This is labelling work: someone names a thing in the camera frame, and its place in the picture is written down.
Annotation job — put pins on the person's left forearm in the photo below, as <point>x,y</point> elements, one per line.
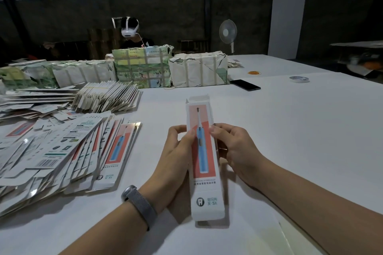
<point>107,234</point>

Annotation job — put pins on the pile of cartons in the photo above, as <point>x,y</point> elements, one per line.
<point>57,150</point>

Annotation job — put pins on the dark wooden chair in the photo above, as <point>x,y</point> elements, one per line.
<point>194,45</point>

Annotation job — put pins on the black smartphone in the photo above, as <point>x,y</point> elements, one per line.
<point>245,85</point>

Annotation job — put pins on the person's right hand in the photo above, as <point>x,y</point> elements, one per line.
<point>242,150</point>

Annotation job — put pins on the grey band wristwatch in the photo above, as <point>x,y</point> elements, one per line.
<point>139,205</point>

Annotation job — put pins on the white tape roll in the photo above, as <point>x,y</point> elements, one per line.
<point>291,79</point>

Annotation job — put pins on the white toothbrush carton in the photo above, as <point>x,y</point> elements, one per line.
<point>206,198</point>

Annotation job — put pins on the white board panel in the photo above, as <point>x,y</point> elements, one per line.
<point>287,23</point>

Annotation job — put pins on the cluttered side table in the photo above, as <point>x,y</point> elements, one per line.
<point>359,57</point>

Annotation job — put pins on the person's left hand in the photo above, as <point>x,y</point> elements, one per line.
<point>170,171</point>

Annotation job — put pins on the green printed wrapped bundle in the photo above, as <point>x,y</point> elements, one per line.
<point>143,68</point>

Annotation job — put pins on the white head-mounted camera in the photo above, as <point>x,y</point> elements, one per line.
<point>130,29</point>

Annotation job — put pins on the person's right forearm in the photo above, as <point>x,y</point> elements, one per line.
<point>326,213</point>

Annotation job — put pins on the small white paper stack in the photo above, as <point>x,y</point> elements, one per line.
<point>235,63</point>

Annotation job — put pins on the fanned stack of white cartons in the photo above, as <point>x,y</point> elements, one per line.
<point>106,96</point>

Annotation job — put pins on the white standing fan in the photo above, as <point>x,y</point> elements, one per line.
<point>228,30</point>

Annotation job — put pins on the row of white wrapped bundles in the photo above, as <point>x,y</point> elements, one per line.
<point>60,75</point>

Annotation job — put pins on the small orange tape roll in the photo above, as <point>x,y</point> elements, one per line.
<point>254,72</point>

